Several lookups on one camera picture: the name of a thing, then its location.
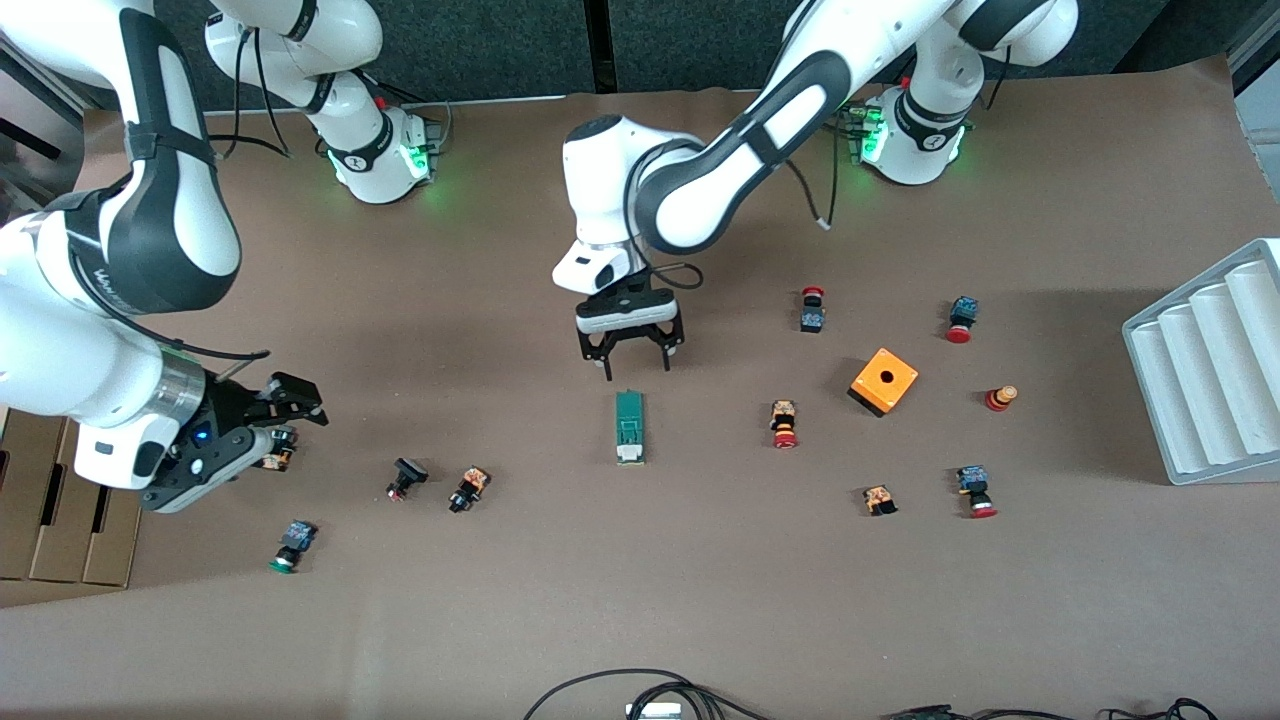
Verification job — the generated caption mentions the green push button blue block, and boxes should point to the green push button blue block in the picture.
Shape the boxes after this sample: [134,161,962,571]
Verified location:
[268,520,318,575]

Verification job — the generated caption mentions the brown cardboard divider box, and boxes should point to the brown cardboard divider box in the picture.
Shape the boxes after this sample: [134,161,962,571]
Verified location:
[0,405,144,589]

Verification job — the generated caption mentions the grey ridged plastic tray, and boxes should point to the grey ridged plastic tray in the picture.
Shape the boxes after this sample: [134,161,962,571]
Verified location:
[1121,238,1280,487]

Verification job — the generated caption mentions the black square button red ring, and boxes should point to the black square button red ring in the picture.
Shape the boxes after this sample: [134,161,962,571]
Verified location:
[385,457,430,502]

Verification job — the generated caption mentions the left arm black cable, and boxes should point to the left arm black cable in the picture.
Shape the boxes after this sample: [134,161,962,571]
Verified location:
[640,155,837,293]

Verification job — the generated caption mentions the orange button enclosure box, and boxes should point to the orange button enclosure box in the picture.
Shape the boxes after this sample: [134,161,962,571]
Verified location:
[848,347,920,419]

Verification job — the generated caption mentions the black vertical post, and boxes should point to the black vertical post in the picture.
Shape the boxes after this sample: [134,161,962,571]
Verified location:
[585,0,618,95]

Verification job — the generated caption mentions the black looped cable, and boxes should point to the black looped cable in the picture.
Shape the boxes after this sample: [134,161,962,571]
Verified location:
[523,668,776,720]

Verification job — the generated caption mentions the black thin cable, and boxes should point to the black thin cable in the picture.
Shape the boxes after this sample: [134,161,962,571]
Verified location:
[880,704,1076,720]

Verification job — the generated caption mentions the black tangled cable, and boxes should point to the black tangled cable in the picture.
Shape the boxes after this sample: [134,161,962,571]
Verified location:
[1100,697,1221,720]

